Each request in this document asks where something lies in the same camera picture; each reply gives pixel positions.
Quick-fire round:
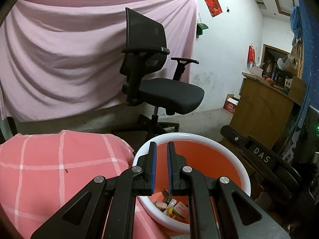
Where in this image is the orange white-rimmed trash bin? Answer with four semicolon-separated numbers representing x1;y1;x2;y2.
132;133;251;236

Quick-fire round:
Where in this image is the red cardboard box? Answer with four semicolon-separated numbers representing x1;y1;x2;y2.
223;94;239;114

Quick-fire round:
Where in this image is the pink hanging sheet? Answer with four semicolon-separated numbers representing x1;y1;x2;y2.
1;0;198;122

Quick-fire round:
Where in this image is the black mesh office chair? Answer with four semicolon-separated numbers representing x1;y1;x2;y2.
110;6;206;136

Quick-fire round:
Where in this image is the green hanging cap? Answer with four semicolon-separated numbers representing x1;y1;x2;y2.
196;23;209;37

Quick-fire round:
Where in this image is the trash pile in bin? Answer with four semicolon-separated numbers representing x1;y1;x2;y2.
151;189;189;222

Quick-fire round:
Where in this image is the pink checked tablecloth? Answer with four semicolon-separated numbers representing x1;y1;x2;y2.
1;130;134;238

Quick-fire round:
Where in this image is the framed dark picture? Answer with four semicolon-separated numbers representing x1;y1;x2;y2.
260;44;292;88

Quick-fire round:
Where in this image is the red hanging decoration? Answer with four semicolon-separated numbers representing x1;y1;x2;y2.
248;44;255;63

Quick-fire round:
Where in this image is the red diamond wall poster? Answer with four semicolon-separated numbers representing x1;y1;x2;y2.
204;0;222;17

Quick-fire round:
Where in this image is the wooden cabinet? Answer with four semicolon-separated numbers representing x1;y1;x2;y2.
230;72;306;149

